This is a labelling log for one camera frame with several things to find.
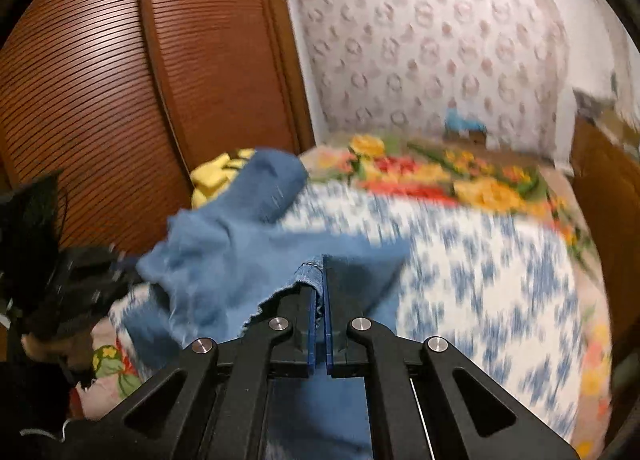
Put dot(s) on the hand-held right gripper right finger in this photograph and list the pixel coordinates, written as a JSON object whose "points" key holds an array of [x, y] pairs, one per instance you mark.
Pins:
{"points": [[328, 330]]}

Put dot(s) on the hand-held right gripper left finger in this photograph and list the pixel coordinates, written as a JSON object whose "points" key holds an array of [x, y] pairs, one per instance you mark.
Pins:
{"points": [[312, 335]]}

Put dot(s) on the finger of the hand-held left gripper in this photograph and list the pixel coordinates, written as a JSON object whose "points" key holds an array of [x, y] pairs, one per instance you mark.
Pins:
{"points": [[95, 270]]}

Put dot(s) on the blue denim pants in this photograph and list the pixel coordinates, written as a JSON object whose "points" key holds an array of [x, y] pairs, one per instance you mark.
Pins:
{"points": [[225, 260]]}

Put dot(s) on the person's left forearm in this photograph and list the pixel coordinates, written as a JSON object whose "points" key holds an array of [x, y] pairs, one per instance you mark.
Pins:
{"points": [[25, 405]]}

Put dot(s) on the yellow plush toy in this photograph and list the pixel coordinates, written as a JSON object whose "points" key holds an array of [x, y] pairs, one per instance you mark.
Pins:
{"points": [[220, 174]]}

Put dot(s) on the brown louvered wooden wardrobe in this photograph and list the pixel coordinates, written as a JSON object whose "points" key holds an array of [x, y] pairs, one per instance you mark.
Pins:
{"points": [[125, 89]]}

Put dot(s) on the orange flowered blanket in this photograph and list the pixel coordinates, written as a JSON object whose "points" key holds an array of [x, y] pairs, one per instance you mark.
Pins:
{"points": [[450, 174]]}

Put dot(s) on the cardboard box with blue contents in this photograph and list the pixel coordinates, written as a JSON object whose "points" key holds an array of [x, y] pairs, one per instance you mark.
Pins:
{"points": [[465, 128]]}

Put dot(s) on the brown wooden cabinet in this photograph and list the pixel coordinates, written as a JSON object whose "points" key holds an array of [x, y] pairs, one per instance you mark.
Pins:
{"points": [[605, 179]]}

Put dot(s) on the patterned wall cloth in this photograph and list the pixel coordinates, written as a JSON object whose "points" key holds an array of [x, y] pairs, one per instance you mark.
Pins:
{"points": [[430, 54]]}

